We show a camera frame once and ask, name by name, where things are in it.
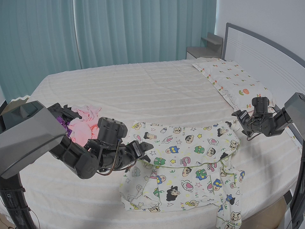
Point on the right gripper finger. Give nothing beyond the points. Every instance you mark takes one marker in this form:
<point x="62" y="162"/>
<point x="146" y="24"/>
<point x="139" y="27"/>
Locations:
<point x="236" y="113"/>

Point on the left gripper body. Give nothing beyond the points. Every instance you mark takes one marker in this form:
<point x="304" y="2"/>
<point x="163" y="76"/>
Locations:
<point x="131" y="153"/>

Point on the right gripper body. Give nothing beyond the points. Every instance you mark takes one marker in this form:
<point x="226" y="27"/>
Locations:
<point x="245" y="123"/>

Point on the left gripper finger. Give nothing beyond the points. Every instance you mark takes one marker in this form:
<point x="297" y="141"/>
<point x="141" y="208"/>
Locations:
<point x="146" y="147"/>

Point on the white printed pyjama top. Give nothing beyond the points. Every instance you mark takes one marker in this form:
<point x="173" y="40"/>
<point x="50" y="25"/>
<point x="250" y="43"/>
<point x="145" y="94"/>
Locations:
<point x="185" y="166"/>

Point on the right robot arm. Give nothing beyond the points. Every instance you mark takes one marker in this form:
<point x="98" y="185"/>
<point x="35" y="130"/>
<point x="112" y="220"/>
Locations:
<point x="295" y="106"/>

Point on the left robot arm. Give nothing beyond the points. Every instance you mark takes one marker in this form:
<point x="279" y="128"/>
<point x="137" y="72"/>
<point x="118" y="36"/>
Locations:
<point x="28" y="132"/>

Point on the white printed pillow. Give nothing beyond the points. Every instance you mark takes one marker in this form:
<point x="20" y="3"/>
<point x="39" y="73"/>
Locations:
<point x="233" y="82"/>

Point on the pink garment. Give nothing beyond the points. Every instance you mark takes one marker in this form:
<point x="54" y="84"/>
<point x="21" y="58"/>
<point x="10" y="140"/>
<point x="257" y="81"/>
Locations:
<point x="82" y="127"/>

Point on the bed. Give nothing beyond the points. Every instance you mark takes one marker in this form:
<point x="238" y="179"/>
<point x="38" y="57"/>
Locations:
<point x="143" y="92"/>

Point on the grey bedside table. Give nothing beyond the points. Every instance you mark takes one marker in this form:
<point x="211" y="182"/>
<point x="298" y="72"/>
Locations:
<point x="205" y="49"/>

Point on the purple garment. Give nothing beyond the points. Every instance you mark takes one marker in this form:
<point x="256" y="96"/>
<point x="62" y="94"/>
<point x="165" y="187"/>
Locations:
<point x="63" y="125"/>

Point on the black garment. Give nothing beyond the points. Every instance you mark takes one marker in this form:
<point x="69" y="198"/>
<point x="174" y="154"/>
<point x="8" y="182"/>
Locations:
<point x="62" y="111"/>

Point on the blue-green curtain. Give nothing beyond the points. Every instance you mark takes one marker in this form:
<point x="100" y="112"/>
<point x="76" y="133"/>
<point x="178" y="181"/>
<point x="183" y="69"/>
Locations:
<point x="38" y="39"/>
<point x="143" y="23"/>

